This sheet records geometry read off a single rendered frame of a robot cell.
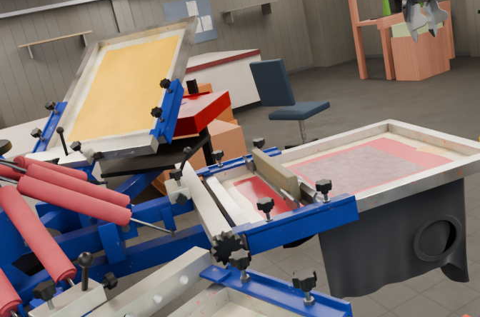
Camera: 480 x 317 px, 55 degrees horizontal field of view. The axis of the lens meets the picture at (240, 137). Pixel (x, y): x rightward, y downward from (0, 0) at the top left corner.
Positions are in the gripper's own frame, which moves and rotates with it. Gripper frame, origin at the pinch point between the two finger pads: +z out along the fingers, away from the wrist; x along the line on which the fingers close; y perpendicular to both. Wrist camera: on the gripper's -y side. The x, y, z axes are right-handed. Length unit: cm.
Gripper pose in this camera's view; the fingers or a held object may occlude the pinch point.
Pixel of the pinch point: (422, 34)
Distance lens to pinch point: 131.6
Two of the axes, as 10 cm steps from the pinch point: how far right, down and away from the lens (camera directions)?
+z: 2.1, 9.5, 2.4
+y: 4.2, 1.4, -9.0
